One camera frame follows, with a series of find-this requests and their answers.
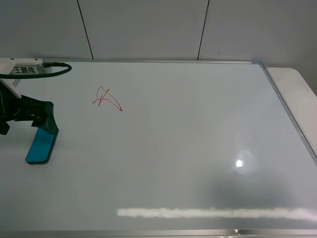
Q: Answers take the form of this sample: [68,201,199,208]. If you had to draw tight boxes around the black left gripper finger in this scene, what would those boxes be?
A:
[18,95,58,135]
[0,121,10,135]

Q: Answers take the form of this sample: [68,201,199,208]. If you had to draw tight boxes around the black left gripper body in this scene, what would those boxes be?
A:
[0,80,22,124]

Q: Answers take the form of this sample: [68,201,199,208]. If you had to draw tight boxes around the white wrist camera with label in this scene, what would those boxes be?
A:
[0,58,52,89]

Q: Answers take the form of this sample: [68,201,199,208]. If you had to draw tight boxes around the red marker scribble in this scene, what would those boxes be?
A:
[92,86,123,112]

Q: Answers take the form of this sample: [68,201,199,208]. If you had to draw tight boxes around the teal whiteboard eraser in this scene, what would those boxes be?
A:
[25,128,59,165]

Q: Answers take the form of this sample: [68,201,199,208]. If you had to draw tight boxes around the white whiteboard with aluminium frame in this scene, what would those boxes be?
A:
[0,61,317,238]

